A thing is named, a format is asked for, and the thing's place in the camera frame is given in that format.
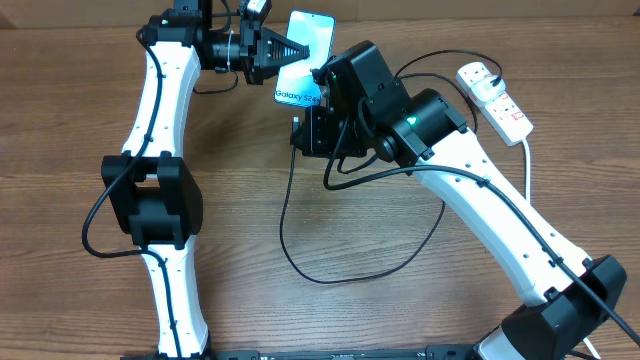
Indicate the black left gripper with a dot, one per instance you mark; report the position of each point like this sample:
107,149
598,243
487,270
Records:
260,65

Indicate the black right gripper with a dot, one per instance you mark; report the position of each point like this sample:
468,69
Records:
318,132

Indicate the blue Galaxy smartphone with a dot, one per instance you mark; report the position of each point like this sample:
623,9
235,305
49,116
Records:
295,85

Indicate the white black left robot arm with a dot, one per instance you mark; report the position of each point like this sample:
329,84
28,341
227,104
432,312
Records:
155,198

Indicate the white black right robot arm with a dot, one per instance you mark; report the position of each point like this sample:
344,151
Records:
565,294

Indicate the white charger plug adapter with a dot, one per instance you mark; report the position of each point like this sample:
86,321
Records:
487,89

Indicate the white power strip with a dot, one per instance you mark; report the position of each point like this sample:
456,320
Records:
504,115

